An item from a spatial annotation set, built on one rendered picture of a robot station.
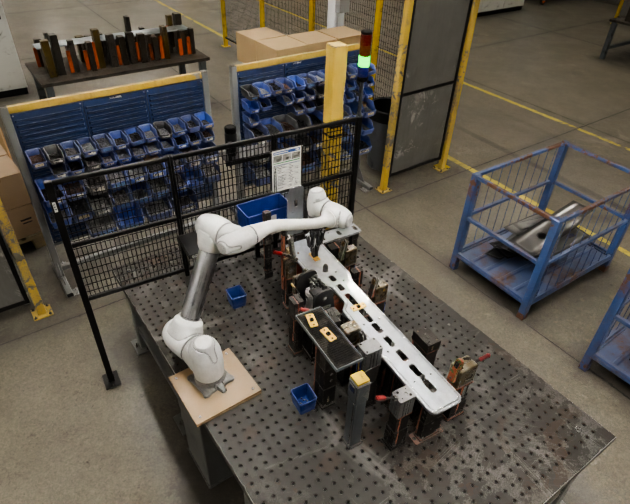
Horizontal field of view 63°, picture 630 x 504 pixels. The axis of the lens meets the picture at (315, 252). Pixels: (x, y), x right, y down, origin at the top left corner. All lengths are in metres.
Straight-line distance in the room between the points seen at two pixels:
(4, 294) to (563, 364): 4.10
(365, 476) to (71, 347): 2.47
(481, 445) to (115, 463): 2.08
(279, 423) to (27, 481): 1.61
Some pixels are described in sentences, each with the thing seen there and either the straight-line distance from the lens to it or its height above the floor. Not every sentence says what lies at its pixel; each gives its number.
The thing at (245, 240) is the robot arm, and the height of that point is 1.44.
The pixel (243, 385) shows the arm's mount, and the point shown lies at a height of 0.72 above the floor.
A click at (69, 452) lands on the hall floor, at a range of 3.62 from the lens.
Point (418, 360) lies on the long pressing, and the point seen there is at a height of 1.00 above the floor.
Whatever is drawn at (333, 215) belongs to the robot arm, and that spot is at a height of 1.42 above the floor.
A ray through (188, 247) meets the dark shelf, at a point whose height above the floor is 1.03.
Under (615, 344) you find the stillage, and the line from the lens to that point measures 4.34.
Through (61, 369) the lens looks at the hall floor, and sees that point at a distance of 4.06.
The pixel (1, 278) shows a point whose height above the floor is 0.42.
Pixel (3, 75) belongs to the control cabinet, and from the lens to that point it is 8.72.
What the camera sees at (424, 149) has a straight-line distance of 5.96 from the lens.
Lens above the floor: 2.88
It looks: 38 degrees down
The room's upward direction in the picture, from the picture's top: 2 degrees clockwise
